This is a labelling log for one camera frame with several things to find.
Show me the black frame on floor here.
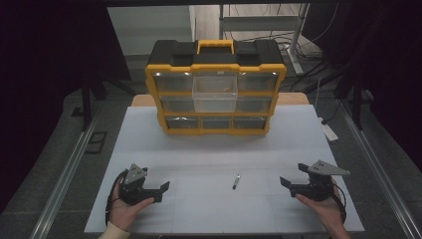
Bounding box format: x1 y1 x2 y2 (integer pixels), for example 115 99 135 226
84 130 108 155

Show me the clear plastic drawer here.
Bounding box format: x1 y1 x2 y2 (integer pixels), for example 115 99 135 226
191 72 239 114

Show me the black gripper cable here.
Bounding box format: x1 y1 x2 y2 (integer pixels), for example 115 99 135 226
331 185 348 224
105 168 129 227

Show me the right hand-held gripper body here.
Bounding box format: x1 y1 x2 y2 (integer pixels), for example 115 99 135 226
290 159 351 203

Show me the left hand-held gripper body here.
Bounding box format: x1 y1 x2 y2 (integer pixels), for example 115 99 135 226
118 163 149 206

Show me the aluminium rail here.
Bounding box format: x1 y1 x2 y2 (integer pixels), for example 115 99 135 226
29 109 103 239
337 99 422 239

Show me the black stand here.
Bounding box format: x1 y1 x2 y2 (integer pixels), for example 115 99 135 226
70 69 137 131
333 74 375 131

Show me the grey metal desk frame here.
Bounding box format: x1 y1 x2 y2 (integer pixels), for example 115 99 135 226
218 3 312 76

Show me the white power strip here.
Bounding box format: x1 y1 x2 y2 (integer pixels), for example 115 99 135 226
321 123 339 142

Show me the black floor cable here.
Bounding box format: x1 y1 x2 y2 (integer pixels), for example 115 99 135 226
319 99 343 125

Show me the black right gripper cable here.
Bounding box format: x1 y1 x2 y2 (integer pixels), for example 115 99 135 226
331 185 348 224

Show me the person's left hand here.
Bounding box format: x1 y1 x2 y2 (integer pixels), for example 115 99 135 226
108 187 156 232

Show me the yellow and black organizer cabinet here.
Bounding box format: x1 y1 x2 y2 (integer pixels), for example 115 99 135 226
144 39 288 136

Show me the person's right hand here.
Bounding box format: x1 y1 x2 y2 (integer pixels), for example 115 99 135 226
295 178 346 231

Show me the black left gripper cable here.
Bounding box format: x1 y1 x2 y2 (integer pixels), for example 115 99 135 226
105 168 129 227

